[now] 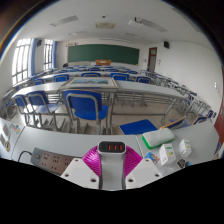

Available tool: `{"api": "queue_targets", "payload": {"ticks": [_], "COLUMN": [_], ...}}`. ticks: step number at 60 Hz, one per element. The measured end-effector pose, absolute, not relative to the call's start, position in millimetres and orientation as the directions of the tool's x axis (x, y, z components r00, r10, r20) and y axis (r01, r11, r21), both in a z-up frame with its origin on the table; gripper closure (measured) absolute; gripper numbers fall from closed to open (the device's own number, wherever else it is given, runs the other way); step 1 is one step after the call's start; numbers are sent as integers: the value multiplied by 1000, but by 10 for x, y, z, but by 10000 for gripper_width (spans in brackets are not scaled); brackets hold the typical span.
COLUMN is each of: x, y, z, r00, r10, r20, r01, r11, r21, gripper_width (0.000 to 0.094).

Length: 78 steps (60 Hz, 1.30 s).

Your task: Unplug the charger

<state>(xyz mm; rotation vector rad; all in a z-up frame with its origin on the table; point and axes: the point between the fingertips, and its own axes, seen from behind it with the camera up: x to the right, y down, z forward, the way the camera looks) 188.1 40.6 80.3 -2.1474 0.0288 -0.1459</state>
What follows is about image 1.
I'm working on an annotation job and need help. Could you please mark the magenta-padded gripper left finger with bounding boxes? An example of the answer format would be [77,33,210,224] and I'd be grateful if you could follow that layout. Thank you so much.
[60,145,102,190]

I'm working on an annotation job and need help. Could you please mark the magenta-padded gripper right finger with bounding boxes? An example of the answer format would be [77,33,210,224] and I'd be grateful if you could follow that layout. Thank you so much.
[123,147,165,190]

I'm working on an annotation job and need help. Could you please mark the white charger block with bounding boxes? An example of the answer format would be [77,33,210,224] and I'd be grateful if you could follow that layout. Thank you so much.
[97,140,127,191]

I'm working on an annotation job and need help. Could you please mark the blue printed card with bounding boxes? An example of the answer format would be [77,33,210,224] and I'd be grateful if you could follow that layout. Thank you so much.
[144,151,162,167]

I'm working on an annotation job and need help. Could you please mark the small white box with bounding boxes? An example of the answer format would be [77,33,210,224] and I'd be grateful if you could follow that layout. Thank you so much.
[178,138,193,158]
[158,143,177,167]

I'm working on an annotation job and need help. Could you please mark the black brown power strip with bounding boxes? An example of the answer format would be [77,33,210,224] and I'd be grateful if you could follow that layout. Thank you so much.
[30,147,83,177]

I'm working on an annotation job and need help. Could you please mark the green and white pack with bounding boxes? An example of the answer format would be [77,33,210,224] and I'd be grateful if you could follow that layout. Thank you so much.
[141,127,176,150]

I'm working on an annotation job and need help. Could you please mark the dark printed card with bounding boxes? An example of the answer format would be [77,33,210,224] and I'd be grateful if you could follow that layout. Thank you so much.
[176,158,192,169]

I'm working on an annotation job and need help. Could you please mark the group of blue chairs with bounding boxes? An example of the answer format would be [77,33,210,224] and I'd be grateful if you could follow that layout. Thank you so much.
[0,64,216,136]

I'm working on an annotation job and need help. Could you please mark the large red-brown door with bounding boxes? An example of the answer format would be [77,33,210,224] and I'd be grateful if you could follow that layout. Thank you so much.
[213,106,224,148]

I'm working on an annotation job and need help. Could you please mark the framed panel on desk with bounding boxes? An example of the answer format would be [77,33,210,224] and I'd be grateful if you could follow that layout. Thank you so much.
[59,77,119,90]

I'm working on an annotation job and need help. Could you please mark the rows of grey desks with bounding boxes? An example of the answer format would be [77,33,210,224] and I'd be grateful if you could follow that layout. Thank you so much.
[0,66,214,134]

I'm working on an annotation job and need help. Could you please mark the small red-brown door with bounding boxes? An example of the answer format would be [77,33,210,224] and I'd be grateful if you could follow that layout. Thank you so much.
[147,46,158,73]

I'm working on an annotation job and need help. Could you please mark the orange wooden lectern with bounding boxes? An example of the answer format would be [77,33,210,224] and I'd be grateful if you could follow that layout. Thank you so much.
[95,59,112,66]

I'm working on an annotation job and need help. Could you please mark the blue curtain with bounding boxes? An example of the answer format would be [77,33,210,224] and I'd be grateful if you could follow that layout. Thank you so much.
[52,41,58,69]
[30,38,38,76]

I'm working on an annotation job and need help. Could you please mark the green chalkboard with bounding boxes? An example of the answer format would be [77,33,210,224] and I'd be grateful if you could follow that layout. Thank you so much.
[67,44,141,66]

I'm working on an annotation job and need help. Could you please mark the narrow bright window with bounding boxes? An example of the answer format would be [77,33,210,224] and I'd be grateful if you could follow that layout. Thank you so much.
[43,39,54,71]

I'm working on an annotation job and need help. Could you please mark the large bright window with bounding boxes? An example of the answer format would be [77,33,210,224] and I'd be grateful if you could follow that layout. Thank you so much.
[11,38,33,86]

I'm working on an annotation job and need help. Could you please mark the ceiling air conditioner vent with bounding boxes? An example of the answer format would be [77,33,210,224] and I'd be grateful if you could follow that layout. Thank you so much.
[95,21,116,30]

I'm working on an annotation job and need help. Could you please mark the white ceiling projector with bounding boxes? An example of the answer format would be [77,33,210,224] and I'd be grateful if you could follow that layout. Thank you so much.
[128,17,143,28]

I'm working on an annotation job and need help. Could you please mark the group of ceiling lights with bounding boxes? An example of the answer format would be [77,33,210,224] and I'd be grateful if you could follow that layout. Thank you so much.
[49,14,168,38]

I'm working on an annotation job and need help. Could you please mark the black power strip cable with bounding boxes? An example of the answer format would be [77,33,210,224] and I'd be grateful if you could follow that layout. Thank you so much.
[17,150,34,163]

